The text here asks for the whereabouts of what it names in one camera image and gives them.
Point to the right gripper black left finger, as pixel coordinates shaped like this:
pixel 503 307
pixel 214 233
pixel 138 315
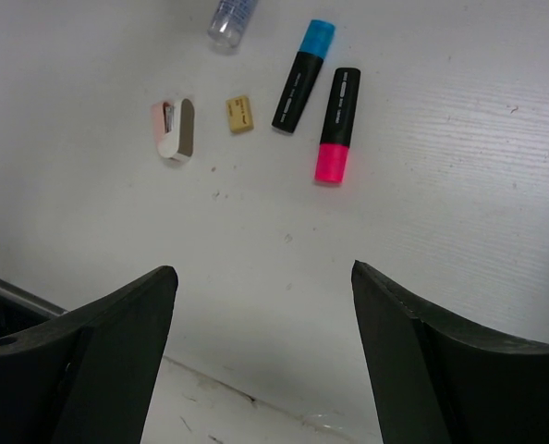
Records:
pixel 88 375

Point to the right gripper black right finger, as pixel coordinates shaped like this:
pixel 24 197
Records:
pixel 438 377

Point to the pink capped black highlighter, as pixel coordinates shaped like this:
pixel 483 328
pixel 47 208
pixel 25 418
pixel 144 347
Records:
pixel 338 125

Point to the clear spray bottle blue cap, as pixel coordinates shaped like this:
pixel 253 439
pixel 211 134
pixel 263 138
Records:
pixel 229 22

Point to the pink eraser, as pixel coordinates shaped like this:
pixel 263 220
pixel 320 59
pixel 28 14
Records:
pixel 173 127

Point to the small yellow sharpener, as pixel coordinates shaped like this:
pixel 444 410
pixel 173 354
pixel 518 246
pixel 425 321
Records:
pixel 239 116

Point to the blue capped black highlighter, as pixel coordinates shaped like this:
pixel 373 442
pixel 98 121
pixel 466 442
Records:
pixel 303 75

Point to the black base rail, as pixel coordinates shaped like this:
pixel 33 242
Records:
pixel 20 309

